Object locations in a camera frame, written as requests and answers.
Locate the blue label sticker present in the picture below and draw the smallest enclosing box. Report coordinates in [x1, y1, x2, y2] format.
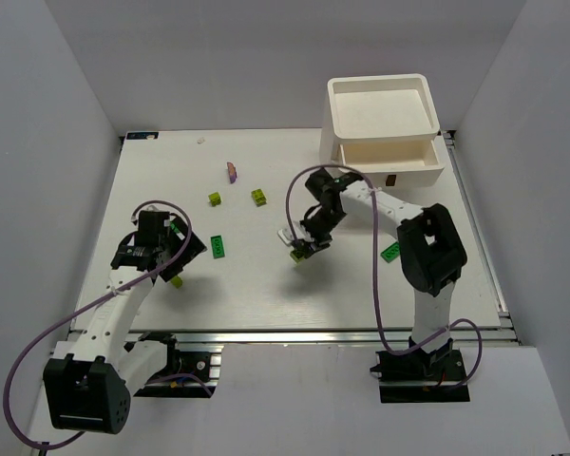
[125, 131, 159, 141]

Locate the lime long lego brick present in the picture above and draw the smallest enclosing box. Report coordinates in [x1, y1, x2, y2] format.
[290, 249, 312, 263]

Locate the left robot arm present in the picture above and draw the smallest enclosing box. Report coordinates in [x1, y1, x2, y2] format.
[43, 210, 206, 434]

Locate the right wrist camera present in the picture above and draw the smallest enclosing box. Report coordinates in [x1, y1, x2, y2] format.
[277, 221, 314, 246]

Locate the aluminium rail front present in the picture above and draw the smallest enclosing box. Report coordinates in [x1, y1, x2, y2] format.
[51, 327, 519, 345]

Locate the aluminium rail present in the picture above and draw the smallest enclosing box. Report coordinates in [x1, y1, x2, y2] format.
[441, 130, 523, 346]
[51, 327, 519, 345]

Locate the aluminium rail right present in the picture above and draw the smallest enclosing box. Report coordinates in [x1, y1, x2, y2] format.
[441, 130, 523, 346]

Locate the small lime lego brick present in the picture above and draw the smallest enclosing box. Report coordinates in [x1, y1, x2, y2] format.
[170, 276, 182, 289]

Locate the white drawer cabinet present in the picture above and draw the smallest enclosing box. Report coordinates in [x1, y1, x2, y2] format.
[319, 73, 440, 167]

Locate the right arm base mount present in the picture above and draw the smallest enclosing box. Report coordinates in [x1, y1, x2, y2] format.
[370, 338, 470, 404]

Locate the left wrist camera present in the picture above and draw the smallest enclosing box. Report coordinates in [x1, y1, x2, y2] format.
[131, 206, 171, 226]

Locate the green flat lego plate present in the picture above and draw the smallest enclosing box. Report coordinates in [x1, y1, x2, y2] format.
[210, 235, 225, 259]

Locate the lime lego 2x3 brick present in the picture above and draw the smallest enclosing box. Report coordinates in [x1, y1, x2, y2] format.
[251, 188, 267, 207]

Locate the purple arched lego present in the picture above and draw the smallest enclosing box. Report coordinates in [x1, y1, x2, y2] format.
[226, 161, 238, 184]

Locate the white drawer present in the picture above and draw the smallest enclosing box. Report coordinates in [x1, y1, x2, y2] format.
[332, 140, 446, 189]

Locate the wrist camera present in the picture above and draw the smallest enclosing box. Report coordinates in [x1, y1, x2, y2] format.
[277, 221, 314, 246]
[131, 206, 171, 226]

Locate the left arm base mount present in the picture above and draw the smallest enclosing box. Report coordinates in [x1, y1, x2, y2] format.
[124, 332, 221, 398]

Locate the green long lego brick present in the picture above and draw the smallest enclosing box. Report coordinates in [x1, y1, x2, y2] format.
[380, 242, 400, 263]

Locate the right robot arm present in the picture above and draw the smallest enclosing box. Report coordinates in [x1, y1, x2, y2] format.
[279, 164, 467, 365]

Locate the lime lego cube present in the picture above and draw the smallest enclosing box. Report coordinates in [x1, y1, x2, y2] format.
[208, 192, 221, 207]

